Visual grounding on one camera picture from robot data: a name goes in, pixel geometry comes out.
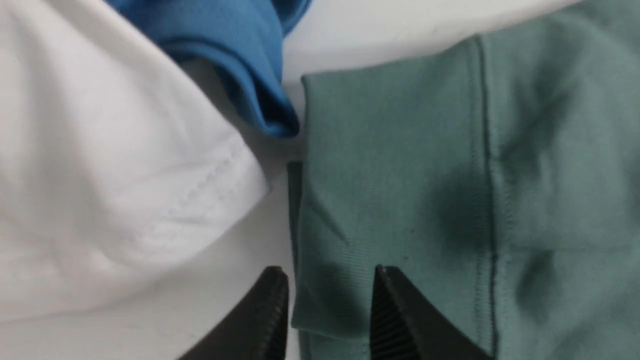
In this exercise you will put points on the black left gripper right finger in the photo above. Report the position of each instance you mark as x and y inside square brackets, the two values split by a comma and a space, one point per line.
[404, 325]

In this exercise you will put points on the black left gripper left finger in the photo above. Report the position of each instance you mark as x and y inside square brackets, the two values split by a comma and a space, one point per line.
[256, 328]

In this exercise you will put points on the green long sleeve shirt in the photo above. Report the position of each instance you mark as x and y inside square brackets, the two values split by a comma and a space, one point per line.
[501, 175]

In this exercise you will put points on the white crumpled shirt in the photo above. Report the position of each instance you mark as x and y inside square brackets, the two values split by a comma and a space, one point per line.
[116, 168]

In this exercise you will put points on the blue crumpled garment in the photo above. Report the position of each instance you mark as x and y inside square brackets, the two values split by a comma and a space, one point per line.
[242, 39]

